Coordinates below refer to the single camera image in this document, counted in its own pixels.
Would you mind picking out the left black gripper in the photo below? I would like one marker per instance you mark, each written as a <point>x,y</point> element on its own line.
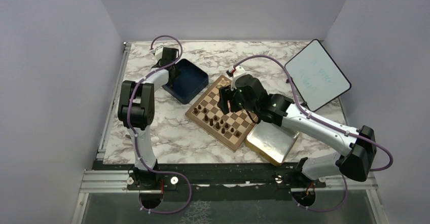
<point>158,63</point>

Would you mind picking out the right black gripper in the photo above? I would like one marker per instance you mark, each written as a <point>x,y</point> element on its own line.
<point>225,95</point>

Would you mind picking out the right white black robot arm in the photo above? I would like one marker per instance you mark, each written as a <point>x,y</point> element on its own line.
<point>353,155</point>

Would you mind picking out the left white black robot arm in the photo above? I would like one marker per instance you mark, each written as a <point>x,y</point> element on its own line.
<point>136,110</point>

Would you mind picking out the wooden chess board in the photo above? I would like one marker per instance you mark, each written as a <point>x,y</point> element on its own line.
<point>241,120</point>

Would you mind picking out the blue square tin tray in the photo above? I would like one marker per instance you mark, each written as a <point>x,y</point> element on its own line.
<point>189,83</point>

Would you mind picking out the gold metal tin lid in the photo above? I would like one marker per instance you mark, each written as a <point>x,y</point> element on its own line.
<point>271,142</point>

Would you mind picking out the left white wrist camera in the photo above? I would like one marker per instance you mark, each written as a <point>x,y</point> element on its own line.
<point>157,51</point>

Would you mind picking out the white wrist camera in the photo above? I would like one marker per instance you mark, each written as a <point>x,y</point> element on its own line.
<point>157,51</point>
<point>235,73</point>

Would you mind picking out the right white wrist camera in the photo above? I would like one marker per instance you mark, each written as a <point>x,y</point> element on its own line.
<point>235,73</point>

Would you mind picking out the small whiteboard black frame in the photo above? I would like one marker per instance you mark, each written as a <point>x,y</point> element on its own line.
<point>316,76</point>

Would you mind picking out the aluminium frame rail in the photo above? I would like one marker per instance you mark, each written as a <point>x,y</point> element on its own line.
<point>102,178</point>

